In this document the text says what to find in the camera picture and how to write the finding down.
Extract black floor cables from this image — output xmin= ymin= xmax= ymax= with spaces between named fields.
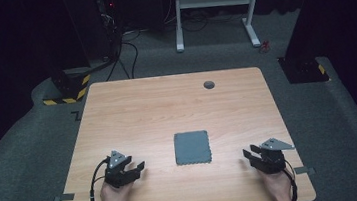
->
xmin=100 ymin=28 xmax=147 ymax=83

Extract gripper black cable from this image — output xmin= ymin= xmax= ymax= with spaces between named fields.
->
xmin=281 ymin=167 xmax=301 ymax=201
xmin=85 ymin=156 xmax=116 ymax=201

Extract person's left hand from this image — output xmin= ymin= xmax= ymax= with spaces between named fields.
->
xmin=98 ymin=179 xmax=135 ymax=201

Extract dark equipment rack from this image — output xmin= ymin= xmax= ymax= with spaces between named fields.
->
xmin=95 ymin=0 xmax=125 ymax=39

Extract grey tape strip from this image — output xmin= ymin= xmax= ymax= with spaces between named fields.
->
xmin=53 ymin=192 xmax=76 ymax=201
xmin=292 ymin=165 xmax=317 ymax=177

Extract black yellow striped stand base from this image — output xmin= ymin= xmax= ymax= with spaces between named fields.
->
xmin=39 ymin=65 xmax=95 ymax=108

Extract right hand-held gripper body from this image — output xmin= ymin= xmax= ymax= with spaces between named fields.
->
xmin=250 ymin=135 xmax=299 ymax=177

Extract person's right hand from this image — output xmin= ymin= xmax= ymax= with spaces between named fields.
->
xmin=259 ymin=167 xmax=295 ymax=201

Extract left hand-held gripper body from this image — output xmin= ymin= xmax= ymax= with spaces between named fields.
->
xmin=100 ymin=147 xmax=143 ymax=191

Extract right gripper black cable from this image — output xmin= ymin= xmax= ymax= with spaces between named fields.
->
xmin=281 ymin=167 xmax=301 ymax=201

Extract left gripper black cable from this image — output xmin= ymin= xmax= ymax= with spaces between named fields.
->
xmin=85 ymin=156 xmax=116 ymax=201

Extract grey cloth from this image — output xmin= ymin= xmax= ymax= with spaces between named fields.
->
xmin=172 ymin=128 xmax=214 ymax=167

